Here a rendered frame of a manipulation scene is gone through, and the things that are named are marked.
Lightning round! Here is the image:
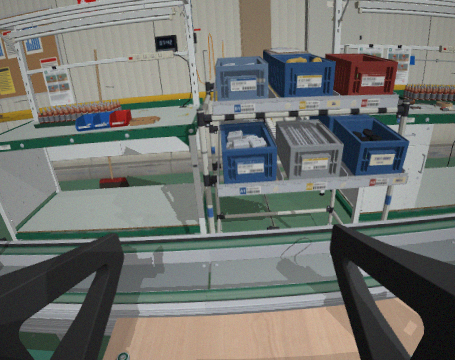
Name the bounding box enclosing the row of blue and red plastic parts bins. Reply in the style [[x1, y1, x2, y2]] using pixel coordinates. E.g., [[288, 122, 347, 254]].
[[75, 109, 160, 132]]

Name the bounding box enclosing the grey metal shelf rack with plastic storage bins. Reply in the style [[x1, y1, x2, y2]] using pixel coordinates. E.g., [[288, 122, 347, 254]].
[[196, 45, 410, 234]]

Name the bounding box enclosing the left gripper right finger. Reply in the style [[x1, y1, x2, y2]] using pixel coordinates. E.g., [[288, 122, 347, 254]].
[[330, 224, 455, 360]]

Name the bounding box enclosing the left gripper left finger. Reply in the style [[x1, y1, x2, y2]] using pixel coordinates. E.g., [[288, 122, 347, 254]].
[[0, 233, 124, 360]]

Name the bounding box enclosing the green and grey conveyor belt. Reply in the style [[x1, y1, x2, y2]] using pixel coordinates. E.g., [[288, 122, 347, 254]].
[[0, 213, 455, 341]]

